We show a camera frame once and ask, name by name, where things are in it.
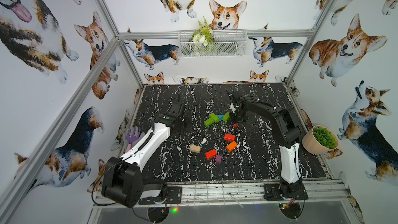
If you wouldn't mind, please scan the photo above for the green block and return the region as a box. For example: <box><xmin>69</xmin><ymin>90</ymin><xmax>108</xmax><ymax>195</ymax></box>
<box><xmin>222</xmin><ymin>112</ymin><xmax>230</xmax><ymax>122</ymax></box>
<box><xmin>210</xmin><ymin>113</ymin><xmax>219</xmax><ymax>122</ymax></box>
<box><xmin>204</xmin><ymin>118</ymin><xmax>214</xmax><ymax>127</ymax></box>

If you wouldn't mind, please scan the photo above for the orange block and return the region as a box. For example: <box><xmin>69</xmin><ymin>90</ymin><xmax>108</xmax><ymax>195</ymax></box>
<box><xmin>227</xmin><ymin>141</ymin><xmax>237</xmax><ymax>152</ymax></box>

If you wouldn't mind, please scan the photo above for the natural wood block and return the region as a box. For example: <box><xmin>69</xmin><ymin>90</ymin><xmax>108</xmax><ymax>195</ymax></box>
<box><xmin>189</xmin><ymin>145</ymin><xmax>201</xmax><ymax>153</ymax></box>

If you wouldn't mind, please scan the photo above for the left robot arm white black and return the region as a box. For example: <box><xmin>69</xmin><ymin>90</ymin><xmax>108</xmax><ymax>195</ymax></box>
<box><xmin>101</xmin><ymin>101</ymin><xmax>186</xmax><ymax>208</ymax></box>

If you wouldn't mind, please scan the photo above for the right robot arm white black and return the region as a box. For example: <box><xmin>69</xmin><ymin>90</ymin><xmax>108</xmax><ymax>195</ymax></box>
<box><xmin>227</xmin><ymin>91</ymin><xmax>308</xmax><ymax>200</ymax></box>

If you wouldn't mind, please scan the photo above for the purple cube block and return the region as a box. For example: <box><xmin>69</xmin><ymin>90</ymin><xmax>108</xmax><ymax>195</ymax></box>
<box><xmin>216</xmin><ymin>155</ymin><xmax>222</xmax><ymax>163</ymax></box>

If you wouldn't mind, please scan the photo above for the purple toy rake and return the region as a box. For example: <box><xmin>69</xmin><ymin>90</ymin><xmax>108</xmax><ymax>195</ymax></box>
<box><xmin>126</xmin><ymin>126</ymin><xmax>141</xmax><ymax>152</ymax></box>

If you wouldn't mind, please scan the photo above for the artificial fern with flower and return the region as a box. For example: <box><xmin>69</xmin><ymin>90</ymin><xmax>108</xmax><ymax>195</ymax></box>
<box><xmin>190</xmin><ymin>17</ymin><xmax>214</xmax><ymax>56</ymax></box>

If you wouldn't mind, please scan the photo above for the pink pot green plant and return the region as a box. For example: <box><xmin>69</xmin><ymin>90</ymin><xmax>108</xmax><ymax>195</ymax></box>
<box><xmin>302</xmin><ymin>125</ymin><xmax>339</xmax><ymax>155</ymax></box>

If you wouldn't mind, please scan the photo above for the white wire basket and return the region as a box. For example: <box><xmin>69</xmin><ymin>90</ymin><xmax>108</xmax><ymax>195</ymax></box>
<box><xmin>178</xmin><ymin>31</ymin><xmax>248</xmax><ymax>58</ymax></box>

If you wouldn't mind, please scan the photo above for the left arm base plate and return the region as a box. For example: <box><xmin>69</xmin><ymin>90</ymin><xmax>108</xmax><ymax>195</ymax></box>
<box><xmin>138</xmin><ymin>186</ymin><xmax>182</xmax><ymax>205</ymax></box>

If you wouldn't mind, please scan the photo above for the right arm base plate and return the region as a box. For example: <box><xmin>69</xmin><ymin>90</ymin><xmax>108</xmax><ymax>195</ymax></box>
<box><xmin>263</xmin><ymin>181</ymin><xmax>308</xmax><ymax>201</ymax></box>

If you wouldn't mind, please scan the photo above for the aluminium cage frame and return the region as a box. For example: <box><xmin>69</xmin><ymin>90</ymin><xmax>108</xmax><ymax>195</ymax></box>
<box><xmin>0</xmin><ymin>0</ymin><xmax>398</xmax><ymax>224</ymax></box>

